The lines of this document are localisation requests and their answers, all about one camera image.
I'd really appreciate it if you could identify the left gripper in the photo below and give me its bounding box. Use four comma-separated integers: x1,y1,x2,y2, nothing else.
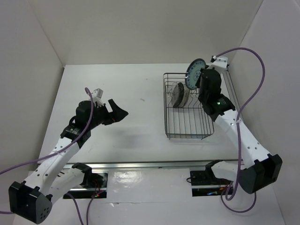
87,98,128,129

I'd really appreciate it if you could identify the frosted square glass plate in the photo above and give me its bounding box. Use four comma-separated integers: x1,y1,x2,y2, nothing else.
179,88,190,108

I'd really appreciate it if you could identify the black round plate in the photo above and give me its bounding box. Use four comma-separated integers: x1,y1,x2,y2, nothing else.
173,82,184,108

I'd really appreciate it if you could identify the blue patterned round plate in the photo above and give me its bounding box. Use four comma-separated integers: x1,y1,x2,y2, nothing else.
185,58,206,90

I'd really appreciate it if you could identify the clear textured glass plate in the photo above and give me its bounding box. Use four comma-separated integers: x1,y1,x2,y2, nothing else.
167,82,179,107

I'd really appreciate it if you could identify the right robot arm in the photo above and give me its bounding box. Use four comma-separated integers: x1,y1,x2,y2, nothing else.
197,68,283,194

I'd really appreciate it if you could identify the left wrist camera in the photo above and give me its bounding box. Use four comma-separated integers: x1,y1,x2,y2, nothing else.
91,88,104,108

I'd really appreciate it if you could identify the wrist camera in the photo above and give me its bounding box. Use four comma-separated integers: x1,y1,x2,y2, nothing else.
208,56,228,74
91,88,104,108

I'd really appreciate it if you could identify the metal wire dish rack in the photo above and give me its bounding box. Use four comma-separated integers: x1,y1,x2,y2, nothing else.
163,73,215,140

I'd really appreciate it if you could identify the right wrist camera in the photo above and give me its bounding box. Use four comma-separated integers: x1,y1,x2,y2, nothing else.
208,56,228,74

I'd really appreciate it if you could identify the front aluminium rail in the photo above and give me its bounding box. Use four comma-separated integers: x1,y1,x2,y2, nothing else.
63,159,244,171

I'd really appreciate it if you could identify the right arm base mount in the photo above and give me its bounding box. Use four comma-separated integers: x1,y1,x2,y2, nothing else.
186,171,231,197

